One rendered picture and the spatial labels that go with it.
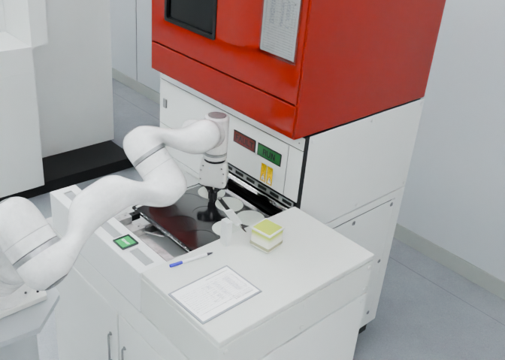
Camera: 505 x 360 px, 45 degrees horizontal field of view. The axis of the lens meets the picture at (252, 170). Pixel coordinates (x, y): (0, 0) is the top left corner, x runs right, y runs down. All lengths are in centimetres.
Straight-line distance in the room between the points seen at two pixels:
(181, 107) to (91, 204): 102
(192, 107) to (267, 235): 79
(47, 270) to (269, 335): 61
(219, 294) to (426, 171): 212
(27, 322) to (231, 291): 58
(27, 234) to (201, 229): 73
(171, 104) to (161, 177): 94
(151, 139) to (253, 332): 57
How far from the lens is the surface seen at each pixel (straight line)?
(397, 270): 356
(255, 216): 213
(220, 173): 210
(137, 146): 163
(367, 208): 249
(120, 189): 157
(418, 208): 368
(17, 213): 148
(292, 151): 202
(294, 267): 180
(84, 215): 152
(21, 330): 183
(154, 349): 186
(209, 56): 218
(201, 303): 164
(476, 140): 336
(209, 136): 167
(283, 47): 189
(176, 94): 247
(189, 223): 207
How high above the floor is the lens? 203
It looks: 28 degrees down
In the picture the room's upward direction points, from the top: 5 degrees clockwise
